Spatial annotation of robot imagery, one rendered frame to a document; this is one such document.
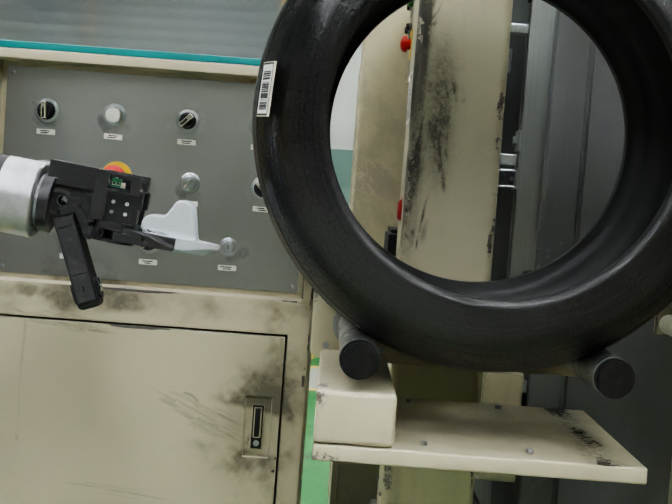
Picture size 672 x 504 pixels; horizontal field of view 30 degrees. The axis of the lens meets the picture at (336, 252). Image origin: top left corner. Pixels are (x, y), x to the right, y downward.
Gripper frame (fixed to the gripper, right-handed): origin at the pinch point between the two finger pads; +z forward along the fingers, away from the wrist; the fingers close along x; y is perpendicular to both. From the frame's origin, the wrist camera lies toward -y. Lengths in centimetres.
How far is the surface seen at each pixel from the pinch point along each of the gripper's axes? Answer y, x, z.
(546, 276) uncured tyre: 4.5, 15.0, 42.4
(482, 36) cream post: 35, 26, 29
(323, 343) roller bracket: -10.8, 22.7, 15.9
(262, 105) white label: 17.6, -9.9, 3.7
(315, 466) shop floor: -97, 333, 27
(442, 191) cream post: 12.7, 25.7, 27.8
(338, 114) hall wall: 70, 915, 4
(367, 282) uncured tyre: 1.0, -11.4, 18.7
